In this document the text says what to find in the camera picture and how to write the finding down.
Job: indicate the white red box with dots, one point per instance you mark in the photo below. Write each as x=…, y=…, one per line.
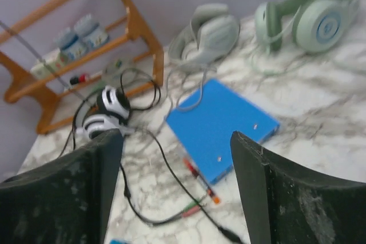
x=42, y=70

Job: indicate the left blue white jar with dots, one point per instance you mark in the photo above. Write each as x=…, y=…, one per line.
x=70, y=44

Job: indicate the right blue white jar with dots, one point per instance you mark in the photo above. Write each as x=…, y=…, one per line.
x=91, y=32

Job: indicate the black white headphones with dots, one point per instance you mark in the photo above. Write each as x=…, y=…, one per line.
x=104, y=109

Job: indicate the red pen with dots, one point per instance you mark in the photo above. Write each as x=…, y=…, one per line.
x=200, y=179

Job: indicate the grey white headphones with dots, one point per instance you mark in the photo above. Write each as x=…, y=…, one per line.
x=211, y=35

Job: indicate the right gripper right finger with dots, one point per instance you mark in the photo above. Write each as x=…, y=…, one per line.
x=284, y=202

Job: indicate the wooden shelf rack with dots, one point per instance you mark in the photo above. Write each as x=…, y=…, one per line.
x=130, y=27

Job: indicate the blue black highlighter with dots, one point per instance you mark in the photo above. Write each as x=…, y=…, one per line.
x=118, y=241

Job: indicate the mint green headphones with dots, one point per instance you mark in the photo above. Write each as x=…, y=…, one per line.
x=315, y=25

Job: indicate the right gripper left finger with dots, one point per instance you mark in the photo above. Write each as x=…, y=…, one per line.
x=67, y=200

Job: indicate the blue notebook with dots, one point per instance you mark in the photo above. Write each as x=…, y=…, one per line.
x=206, y=130

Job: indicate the blue white jar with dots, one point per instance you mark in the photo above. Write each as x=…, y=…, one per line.
x=70, y=44
x=91, y=32

